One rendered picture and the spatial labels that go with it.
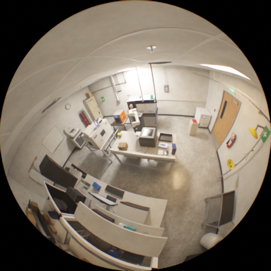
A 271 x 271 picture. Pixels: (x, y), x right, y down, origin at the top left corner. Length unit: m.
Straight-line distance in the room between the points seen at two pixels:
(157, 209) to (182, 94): 4.50
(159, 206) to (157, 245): 0.96
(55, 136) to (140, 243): 4.99
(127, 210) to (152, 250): 0.71
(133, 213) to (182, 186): 1.82
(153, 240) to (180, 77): 4.74
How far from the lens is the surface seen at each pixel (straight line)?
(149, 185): 2.66
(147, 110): 3.62
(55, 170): 2.31
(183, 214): 2.79
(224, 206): 2.51
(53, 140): 5.00
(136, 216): 1.34
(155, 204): 1.71
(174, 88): 4.38
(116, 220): 1.33
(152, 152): 2.05
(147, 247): 0.99
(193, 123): 3.51
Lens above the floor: 2.61
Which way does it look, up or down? 43 degrees down
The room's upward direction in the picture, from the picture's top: 17 degrees counter-clockwise
